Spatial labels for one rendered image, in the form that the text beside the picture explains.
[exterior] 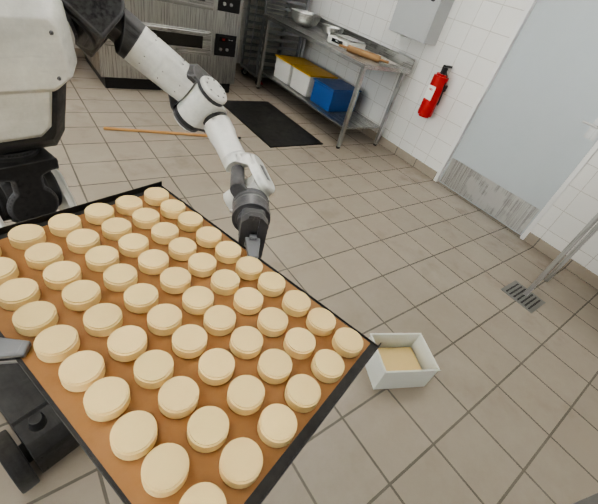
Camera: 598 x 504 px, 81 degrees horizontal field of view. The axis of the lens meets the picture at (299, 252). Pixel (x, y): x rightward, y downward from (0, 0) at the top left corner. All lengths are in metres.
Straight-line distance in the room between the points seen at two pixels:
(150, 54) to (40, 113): 0.26
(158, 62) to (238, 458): 0.82
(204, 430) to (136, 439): 0.07
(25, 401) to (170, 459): 1.12
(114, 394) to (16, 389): 1.09
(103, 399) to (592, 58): 3.72
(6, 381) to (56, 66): 1.09
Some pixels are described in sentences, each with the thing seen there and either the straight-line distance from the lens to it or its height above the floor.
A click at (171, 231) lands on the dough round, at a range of 0.72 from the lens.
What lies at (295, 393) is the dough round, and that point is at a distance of 0.52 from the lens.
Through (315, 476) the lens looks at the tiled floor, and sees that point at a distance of 1.61.
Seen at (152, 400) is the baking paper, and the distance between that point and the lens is 0.53.
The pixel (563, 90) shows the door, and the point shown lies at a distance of 3.80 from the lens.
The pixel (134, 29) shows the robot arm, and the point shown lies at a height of 1.28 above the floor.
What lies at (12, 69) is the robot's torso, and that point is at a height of 1.21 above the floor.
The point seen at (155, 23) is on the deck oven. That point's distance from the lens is 4.46.
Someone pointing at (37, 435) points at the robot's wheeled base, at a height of 0.21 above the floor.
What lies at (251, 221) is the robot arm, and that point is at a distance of 0.72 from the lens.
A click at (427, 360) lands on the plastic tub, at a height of 0.12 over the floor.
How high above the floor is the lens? 1.47
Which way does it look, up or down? 38 degrees down
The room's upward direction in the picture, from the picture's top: 17 degrees clockwise
